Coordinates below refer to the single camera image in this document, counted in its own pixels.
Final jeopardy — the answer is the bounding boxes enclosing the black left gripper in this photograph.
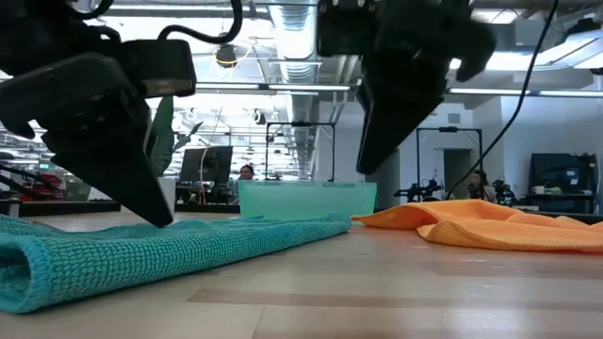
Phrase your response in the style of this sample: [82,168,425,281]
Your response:
[0,0,174,229]

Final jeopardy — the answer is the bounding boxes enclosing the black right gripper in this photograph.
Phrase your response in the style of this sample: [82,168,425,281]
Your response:
[356,0,497,175]

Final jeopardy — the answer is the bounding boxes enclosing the teal microfiber towel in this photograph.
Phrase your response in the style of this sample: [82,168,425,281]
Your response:
[0,211,353,315]

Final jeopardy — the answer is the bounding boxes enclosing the orange microfiber towel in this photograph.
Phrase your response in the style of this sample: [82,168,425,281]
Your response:
[350,199,603,255]

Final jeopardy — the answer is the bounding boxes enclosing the teal translucent plastic basket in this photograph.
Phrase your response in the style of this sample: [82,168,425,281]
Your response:
[237,181,378,220]

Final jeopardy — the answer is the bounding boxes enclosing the green snake plant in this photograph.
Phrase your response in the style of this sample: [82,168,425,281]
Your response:
[145,96,204,178]

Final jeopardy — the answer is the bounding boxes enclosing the red equipment cart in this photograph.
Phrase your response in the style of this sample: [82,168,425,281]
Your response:
[18,172,65,202]

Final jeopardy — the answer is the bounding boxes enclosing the black background monitor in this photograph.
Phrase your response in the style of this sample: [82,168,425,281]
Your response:
[178,145,235,202]

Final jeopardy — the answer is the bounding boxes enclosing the long ceiling light bar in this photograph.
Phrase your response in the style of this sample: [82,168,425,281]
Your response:
[195,82,603,99]

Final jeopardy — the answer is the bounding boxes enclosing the dark office desk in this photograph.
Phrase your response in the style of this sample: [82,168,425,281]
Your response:
[511,192,597,214]

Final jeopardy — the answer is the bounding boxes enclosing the black background frame stand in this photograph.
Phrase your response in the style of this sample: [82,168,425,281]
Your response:
[416,125,484,202]
[265,121,336,183]

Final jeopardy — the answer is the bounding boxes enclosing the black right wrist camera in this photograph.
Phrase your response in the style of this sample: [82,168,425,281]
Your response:
[316,0,378,57]

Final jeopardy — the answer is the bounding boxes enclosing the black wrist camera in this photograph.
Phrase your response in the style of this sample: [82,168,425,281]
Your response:
[316,0,378,57]
[121,39,198,99]

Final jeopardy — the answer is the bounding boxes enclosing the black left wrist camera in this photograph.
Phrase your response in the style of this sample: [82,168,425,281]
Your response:
[121,39,198,99]

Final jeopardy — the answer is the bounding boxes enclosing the thin black cable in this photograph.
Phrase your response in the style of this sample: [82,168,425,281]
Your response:
[445,0,561,202]

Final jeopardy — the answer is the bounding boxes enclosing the silver ceiling duct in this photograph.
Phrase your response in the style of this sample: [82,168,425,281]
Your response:
[269,3,319,84]

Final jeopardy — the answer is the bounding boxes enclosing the black ceiling cord reel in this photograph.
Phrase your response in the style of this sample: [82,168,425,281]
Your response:
[215,42,239,67]

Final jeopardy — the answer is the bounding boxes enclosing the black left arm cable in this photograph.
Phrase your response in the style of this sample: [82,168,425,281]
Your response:
[157,0,244,46]

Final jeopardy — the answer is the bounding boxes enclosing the dark wall screen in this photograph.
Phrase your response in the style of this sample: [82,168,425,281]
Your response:
[530,152,598,195]

